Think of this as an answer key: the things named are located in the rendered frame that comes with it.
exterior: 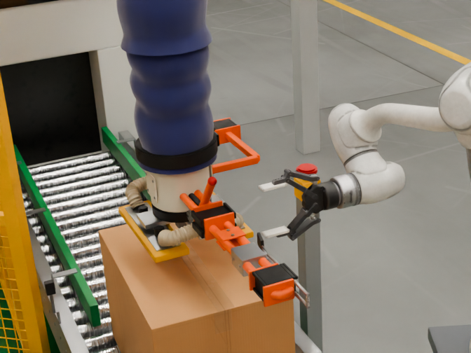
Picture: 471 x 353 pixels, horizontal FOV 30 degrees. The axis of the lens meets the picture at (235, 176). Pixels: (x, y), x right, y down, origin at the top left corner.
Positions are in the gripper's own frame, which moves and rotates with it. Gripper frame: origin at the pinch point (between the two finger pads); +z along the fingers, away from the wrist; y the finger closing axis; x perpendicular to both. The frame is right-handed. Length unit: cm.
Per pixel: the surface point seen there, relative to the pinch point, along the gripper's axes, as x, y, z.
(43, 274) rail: 100, 57, 47
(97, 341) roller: 57, 63, 39
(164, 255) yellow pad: 9.2, 10.2, 26.1
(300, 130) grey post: 274, 100, -146
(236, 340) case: -4.3, 33.6, 12.7
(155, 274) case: 21.9, 22.8, 25.6
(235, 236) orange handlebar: -12.2, -2.0, 13.9
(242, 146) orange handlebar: 39.1, -2.3, -10.5
